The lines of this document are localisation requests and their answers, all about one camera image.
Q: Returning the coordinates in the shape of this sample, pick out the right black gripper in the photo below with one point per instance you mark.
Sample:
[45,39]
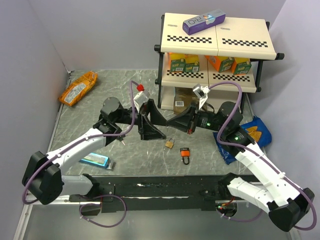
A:
[184,121]

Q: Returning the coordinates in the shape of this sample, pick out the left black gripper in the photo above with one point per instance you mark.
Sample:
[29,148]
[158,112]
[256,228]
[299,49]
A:
[150,132]

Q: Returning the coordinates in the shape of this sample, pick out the brass padlock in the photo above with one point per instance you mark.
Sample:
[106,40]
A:
[170,143]

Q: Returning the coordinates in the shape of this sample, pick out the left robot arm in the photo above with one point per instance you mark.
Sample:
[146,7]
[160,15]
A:
[45,174]

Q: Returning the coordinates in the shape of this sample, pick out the brown coffee bag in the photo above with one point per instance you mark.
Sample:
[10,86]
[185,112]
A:
[182,99]

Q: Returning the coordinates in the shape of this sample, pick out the orange black padlock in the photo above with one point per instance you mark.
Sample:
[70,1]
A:
[185,155]

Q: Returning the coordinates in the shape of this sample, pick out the green yellow carton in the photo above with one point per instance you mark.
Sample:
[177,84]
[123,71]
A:
[192,63]
[177,62]

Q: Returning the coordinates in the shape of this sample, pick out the green yellow carton left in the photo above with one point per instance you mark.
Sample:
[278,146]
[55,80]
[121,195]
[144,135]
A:
[177,62]

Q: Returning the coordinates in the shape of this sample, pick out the blue snack bar packet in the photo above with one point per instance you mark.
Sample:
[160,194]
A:
[98,160]

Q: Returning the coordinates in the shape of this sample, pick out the orange green carton tilted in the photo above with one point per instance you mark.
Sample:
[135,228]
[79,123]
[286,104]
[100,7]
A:
[220,63]

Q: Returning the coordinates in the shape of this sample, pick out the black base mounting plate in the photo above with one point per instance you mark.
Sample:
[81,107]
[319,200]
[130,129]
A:
[144,193]

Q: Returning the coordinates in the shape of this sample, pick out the blue Doritos chip bag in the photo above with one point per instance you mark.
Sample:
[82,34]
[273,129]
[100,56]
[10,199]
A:
[256,129]

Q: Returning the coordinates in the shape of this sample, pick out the green orange carton right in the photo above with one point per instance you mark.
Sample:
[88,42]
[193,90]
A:
[241,66]

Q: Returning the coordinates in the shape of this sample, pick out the orange snack bag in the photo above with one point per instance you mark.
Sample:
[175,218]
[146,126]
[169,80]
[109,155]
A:
[77,89]

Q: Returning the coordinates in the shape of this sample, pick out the beige three-tier shelf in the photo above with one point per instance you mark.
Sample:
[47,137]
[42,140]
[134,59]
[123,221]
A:
[229,56]

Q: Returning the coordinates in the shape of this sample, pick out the purple rectangular box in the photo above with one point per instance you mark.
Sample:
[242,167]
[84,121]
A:
[203,21]

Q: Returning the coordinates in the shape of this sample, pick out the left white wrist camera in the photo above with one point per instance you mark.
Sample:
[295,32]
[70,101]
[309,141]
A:
[141,97]

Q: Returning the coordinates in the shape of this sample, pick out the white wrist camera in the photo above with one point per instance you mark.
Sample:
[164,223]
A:
[141,97]
[202,93]

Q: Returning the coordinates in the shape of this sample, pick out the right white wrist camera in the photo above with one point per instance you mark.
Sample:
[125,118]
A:
[202,93]

